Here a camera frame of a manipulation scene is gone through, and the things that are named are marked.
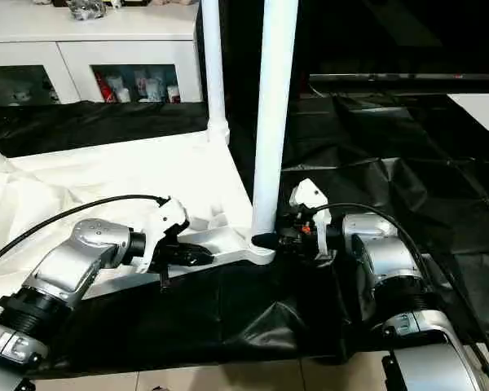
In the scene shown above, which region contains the white plastic table top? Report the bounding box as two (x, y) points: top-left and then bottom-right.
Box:
(0, 130), (276, 314)

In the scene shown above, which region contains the white sideboard with glass doors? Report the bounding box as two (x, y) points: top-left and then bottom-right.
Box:
(0, 0), (203, 108)

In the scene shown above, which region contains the black work mat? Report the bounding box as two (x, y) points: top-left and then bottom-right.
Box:
(0, 91), (489, 367)

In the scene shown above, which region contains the clear glass ornament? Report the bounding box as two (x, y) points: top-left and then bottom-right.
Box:
(68, 0), (107, 21)

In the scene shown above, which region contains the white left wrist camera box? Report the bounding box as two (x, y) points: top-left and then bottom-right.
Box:
(135, 197), (190, 274)

